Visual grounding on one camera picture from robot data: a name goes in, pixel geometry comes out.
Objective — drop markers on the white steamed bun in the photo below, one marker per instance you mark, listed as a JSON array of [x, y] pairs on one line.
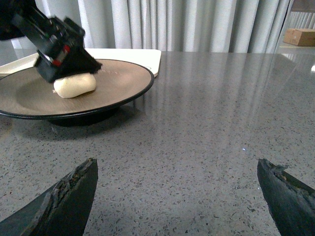
[[73, 86]]

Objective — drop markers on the brown plate with black rim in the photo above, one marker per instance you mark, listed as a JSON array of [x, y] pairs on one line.
[[24, 94]]

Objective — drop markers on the white rectangular bear tray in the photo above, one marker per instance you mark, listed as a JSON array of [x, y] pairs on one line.
[[148, 58]]

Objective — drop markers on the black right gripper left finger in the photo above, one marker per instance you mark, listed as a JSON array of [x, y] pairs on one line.
[[62, 210]]

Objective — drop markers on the brown cardboard box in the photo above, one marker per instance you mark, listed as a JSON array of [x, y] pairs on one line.
[[300, 37]]

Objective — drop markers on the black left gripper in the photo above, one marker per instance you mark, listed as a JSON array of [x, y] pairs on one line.
[[59, 43]]

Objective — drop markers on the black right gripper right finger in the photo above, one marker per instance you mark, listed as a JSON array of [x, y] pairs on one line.
[[291, 203]]

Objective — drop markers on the grey pleated curtain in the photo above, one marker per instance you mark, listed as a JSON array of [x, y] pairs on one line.
[[237, 26]]

